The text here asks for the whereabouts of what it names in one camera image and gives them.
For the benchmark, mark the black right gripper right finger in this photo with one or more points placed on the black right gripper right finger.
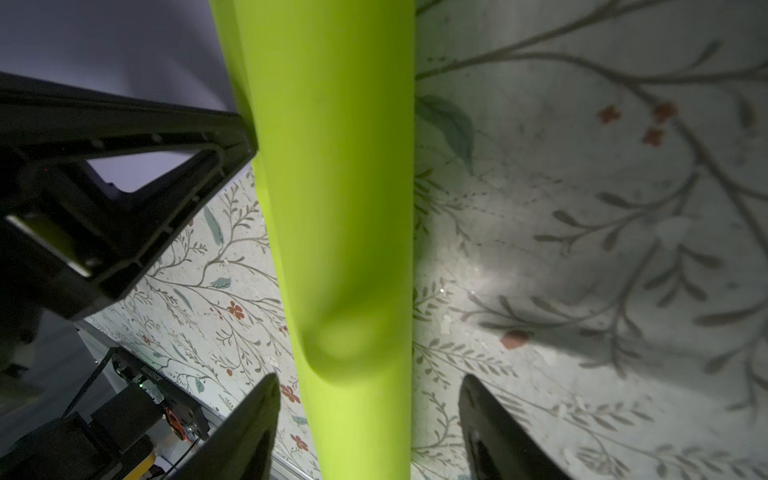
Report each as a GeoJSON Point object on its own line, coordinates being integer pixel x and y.
{"type": "Point", "coordinates": [497, 446]}

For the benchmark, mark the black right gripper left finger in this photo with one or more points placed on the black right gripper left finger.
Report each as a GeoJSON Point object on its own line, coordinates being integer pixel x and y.
{"type": "Point", "coordinates": [241, 448]}

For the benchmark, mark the lavender paper sheet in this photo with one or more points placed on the lavender paper sheet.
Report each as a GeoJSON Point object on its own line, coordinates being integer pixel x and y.
{"type": "Point", "coordinates": [161, 51]}

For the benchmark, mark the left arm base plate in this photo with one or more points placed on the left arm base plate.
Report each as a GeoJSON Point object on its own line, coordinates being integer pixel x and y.
{"type": "Point", "coordinates": [113, 443]}

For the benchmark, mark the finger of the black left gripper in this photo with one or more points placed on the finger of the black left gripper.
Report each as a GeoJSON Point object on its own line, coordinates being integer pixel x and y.
{"type": "Point", "coordinates": [73, 243]}

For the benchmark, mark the lime green paper sheet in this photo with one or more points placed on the lime green paper sheet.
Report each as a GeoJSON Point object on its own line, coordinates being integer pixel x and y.
{"type": "Point", "coordinates": [328, 87]}

